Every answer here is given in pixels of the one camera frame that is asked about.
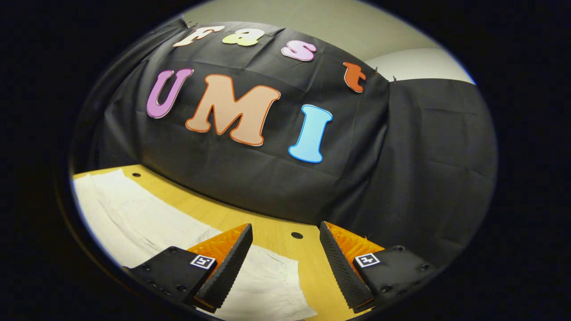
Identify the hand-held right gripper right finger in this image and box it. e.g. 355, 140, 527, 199
319, 221, 440, 314

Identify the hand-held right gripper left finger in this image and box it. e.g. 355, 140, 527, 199
123, 223, 253, 314

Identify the black backdrop cloth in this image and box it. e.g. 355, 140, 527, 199
71, 16, 498, 268

